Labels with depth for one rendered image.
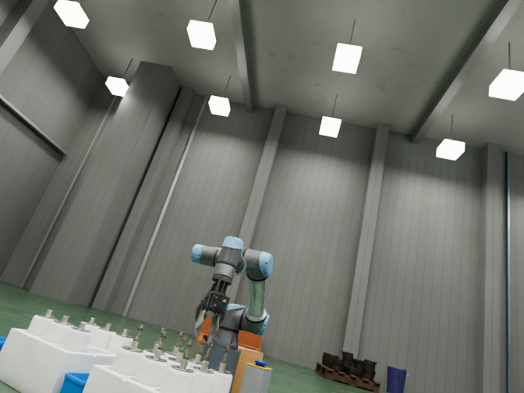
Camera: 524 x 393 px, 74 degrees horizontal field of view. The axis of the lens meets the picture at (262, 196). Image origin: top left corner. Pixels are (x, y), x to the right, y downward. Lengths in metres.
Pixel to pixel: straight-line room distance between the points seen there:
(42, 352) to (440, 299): 8.21
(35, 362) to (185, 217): 7.49
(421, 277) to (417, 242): 0.82
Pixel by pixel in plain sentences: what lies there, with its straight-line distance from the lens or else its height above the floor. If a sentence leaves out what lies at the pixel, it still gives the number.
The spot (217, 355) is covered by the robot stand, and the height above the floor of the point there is 0.26.
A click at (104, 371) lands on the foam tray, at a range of 1.40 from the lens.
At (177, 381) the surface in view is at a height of 0.22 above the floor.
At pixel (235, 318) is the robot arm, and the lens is 2.04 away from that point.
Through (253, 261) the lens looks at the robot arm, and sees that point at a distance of 1.73.
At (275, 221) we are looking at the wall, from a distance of 8.61.
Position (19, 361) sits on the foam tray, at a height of 0.09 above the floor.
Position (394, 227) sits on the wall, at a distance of 9.02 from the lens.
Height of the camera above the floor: 0.42
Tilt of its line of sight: 21 degrees up
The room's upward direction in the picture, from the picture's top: 15 degrees clockwise
